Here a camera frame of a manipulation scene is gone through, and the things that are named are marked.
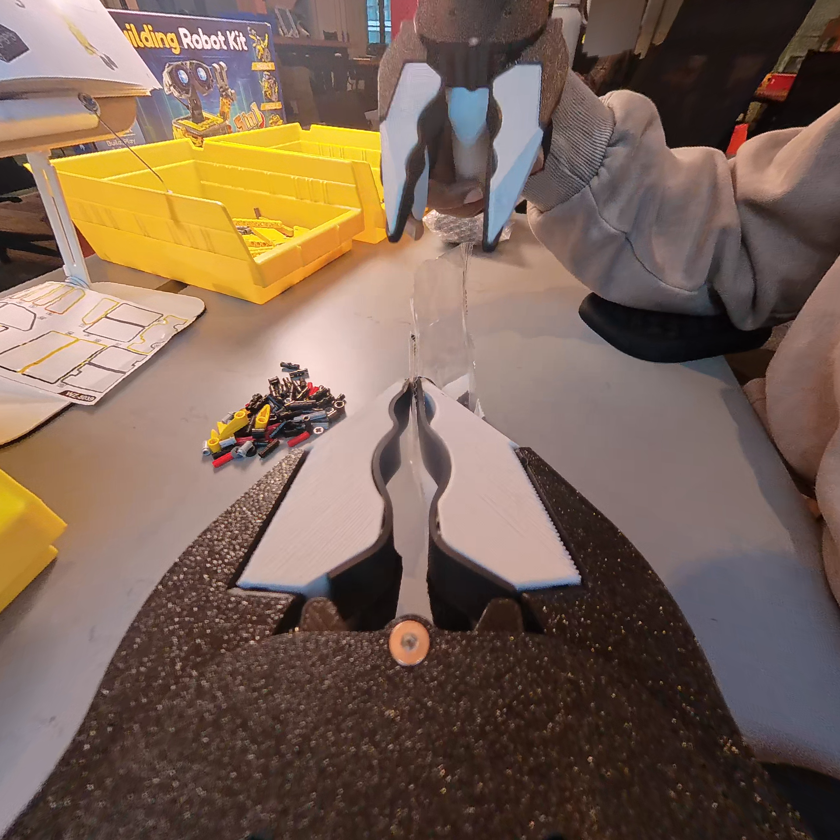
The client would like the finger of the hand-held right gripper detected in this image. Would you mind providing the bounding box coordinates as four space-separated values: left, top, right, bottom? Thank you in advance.
380 59 446 242
482 62 547 252

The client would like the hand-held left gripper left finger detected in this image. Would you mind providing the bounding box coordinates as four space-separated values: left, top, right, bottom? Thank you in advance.
239 378 421 594

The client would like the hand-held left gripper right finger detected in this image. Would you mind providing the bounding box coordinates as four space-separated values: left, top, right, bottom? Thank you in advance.
418 378 585 592

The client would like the pile of mixed small plastic parts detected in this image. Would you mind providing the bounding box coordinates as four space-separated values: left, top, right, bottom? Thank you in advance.
201 360 350 468

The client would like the clear plastic bag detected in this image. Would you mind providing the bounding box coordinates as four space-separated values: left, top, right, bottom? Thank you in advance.
406 242 483 506

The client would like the person's right forearm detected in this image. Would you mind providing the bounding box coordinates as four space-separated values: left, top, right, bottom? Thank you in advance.
523 73 840 332

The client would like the grey desk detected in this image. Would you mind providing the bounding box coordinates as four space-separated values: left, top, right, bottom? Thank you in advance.
0 197 840 840

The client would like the person's right hand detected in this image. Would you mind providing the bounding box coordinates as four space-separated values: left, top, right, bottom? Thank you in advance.
428 132 492 219

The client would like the yellow storage bin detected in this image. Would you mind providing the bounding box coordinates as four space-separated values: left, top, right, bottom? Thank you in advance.
50 137 367 307
208 122 389 245

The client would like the crumpled clear plastic wrap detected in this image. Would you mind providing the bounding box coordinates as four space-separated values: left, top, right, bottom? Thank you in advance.
423 208 494 250

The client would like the robot kit box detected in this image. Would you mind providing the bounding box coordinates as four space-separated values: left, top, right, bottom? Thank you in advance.
103 10 286 148

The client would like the black high-back chair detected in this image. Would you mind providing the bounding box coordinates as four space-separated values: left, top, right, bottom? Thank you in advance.
628 0 817 148

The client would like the black armrest pad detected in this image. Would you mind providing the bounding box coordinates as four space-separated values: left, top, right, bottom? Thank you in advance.
579 290 774 366

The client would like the yellow flat box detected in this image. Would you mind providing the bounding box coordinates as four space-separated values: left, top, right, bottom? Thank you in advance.
0 469 68 613

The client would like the person's beige printed sweatshirt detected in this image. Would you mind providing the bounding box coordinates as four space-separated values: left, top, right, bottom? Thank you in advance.
742 256 840 607

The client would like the white printed booklet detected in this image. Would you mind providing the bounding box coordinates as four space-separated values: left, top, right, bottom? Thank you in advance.
0 0 162 101

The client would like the thin cable with white tip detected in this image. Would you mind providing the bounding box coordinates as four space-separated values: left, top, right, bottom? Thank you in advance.
77 92 179 200

